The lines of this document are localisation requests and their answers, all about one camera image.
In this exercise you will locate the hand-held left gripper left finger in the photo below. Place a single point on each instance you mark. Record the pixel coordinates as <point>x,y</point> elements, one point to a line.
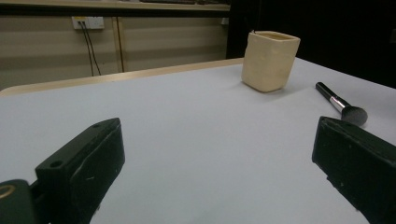
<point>84,168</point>

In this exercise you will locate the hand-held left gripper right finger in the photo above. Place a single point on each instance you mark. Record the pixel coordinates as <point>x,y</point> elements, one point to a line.
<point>361,161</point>

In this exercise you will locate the cream square cup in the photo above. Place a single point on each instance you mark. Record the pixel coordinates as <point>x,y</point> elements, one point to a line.
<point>267,65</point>

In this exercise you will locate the thick black powder brush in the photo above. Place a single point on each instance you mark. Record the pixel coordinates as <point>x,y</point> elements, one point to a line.
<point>355,115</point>

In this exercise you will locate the white table mat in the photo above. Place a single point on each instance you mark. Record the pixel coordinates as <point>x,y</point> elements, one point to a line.
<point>202,124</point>

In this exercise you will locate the black curtain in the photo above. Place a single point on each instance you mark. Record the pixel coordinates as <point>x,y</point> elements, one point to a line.
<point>336,37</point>

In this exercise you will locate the white wall socket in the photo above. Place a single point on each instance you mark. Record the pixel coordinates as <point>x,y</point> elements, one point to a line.
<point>91,22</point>

